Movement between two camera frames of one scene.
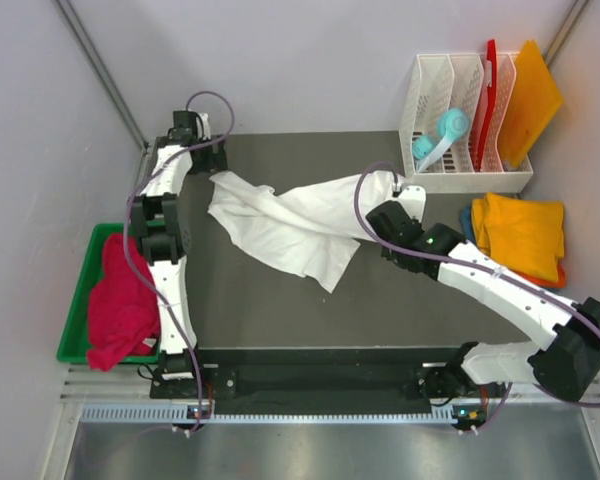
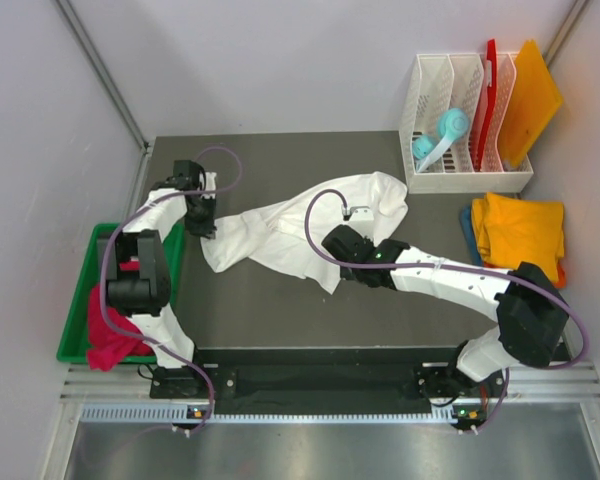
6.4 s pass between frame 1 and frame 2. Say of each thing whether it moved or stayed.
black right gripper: moved
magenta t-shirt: stayed
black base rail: stayed
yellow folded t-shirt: stayed
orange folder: stayed
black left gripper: moved
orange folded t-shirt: stayed
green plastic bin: stayed
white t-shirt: moved
